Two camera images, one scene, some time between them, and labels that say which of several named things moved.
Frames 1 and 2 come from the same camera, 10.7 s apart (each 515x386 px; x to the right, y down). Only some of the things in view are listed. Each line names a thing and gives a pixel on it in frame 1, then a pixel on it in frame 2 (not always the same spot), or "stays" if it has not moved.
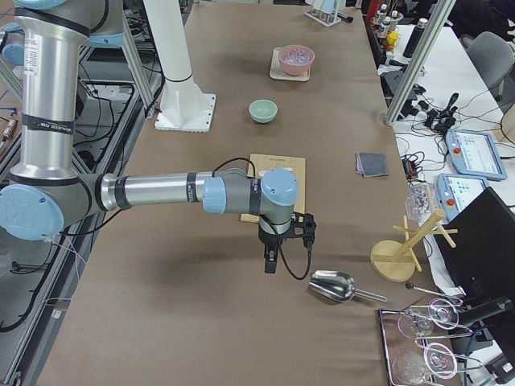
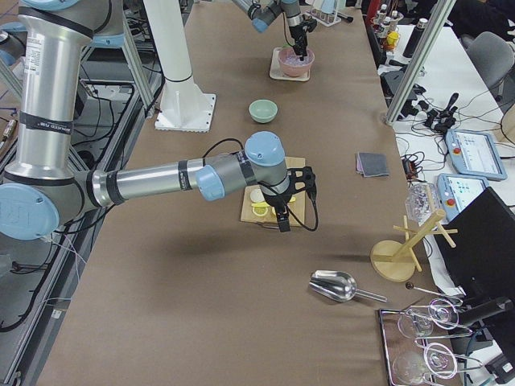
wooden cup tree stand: x=396 y=261 stays
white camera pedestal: x=183 y=107 stays
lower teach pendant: x=455 y=190 stays
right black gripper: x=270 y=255 to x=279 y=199
